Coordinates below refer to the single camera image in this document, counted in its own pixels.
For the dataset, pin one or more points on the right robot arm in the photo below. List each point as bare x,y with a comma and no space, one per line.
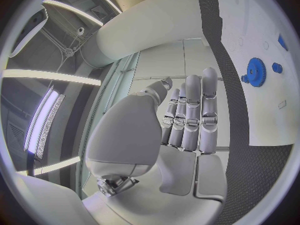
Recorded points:
150,26

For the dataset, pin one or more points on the blue gear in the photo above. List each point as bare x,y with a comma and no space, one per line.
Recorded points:
257,73

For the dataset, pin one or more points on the small blue peg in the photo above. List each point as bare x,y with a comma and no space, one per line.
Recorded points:
245,78

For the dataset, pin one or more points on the blue block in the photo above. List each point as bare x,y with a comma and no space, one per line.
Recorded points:
282,41

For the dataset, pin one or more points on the glowing light bar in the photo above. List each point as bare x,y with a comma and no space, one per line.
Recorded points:
39,120

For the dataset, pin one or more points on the white task board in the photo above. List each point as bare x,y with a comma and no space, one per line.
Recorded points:
260,116

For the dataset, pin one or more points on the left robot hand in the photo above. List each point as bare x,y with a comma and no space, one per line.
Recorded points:
131,135

